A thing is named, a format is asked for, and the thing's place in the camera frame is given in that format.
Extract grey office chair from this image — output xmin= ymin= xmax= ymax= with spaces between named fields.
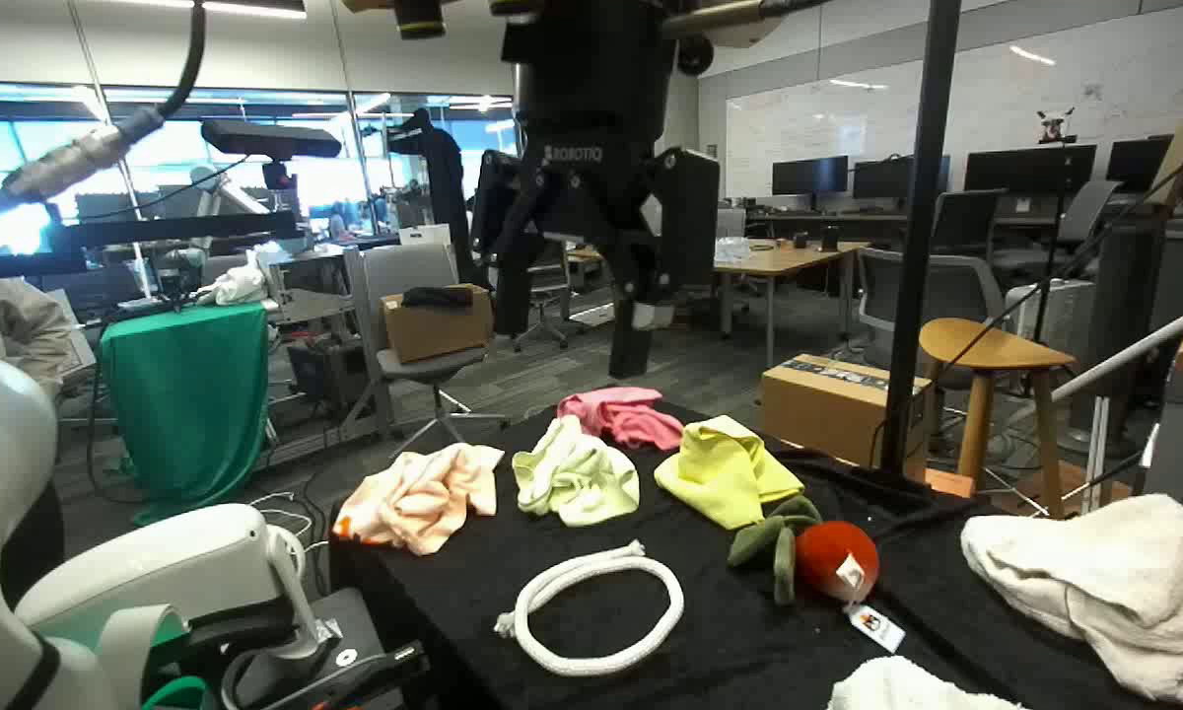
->
xmin=341 ymin=241 xmax=507 ymax=458

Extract small black wall gadget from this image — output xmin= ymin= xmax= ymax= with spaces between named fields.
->
xmin=1031 ymin=106 xmax=1081 ymax=150

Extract wooden stool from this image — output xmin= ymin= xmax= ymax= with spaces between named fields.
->
xmin=914 ymin=315 xmax=1081 ymax=523

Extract grey swivel chair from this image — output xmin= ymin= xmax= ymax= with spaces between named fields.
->
xmin=855 ymin=189 xmax=1012 ymax=369

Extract teal green sheet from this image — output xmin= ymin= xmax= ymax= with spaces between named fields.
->
xmin=81 ymin=603 xmax=219 ymax=710

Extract black vertical pole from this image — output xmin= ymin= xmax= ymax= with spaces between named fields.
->
xmin=801 ymin=0 xmax=976 ymax=523

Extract tan wooden plank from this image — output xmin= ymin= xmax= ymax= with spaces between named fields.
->
xmin=1143 ymin=114 xmax=1183 ymax=215

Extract black table cloth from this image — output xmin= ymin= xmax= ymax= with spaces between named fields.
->
xmin=327 ymin=398 xmax=1183 ymax=710

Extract yellow cloth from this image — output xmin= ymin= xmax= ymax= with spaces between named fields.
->
xmin=650 ymin=416 xmax=809 ymax=534

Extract black draped stand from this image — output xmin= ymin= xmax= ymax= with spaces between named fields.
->
xmin=385 ymin=110 xmax=481 ymax=287

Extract large white terry towel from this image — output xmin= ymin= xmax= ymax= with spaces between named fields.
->
xmin=956 ymin=488 xmax=1183 ymax=707

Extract white hose ring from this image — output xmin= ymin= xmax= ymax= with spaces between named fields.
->
xmin=487 ymin=536 xmax=690 ymax=684

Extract black bar-shaped camera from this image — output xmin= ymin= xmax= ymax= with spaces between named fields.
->
xmin=195 ymin=114 xmax=346 ymax=203

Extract pink cloth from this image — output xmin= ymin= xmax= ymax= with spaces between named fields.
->
xmin=551 ymin=384 xmax=690 ymax=458

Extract red plush toy green leaves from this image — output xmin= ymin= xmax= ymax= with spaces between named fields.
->
xmin=725 ymin=488 xmax=910 ymax=659

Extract black clamp bracket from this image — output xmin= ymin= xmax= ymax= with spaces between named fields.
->
xmin=212 ymin=583 xmax=432 ymax=710

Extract green fabric drape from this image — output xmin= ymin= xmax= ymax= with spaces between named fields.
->
xmin=93 ymin=302 xmax=274 ymax=523

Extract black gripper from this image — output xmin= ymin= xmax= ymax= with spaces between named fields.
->
xmin=487 ymin=0 xmax=683 ymax=388

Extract white crumpled bag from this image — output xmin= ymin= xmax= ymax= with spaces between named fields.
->
xmin=191 ymin=254 xmax=272 ymax=312

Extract black utility cart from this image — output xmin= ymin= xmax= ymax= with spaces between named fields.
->
xmin=269 ymin=245 xmax=375 ymax=438

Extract peach cloth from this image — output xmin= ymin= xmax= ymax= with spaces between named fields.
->
xmin=332 ymin=438 xmax=507 ymax=561

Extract light green cloth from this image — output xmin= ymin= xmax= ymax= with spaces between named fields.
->
xmin=507 ymin=416 xmax=644 ymax=534

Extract brown cardboard box black tape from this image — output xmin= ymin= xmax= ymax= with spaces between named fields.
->
xmin=754 ymin=352 xmax=938 ymax=474

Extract white metal rail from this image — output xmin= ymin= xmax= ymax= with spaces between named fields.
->
xmin=1043 ymin=310 xmax=1183 ymax=523

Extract white base cable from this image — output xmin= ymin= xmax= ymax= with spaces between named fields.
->
xmin=265 ymin=523 xmax=346 ymax=662

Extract small brown carton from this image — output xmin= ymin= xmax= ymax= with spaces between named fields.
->
xmin=379 ymin=282 xmax=498 ymax=369

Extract whiteboard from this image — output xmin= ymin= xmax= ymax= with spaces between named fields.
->
xmin=717 ymin=12 xmax=1183 ymax=170

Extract black computer monitor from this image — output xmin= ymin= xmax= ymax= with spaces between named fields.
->
xmin=770 ymin=156 xmax=853 ymax=206
xmin=1104 ymin=132 xmax=1183 ymax=203
xmin=853 ymin=156 xmax=954 ymax=206
xmin=960 ymin=143 xmax=1101 ymax=206

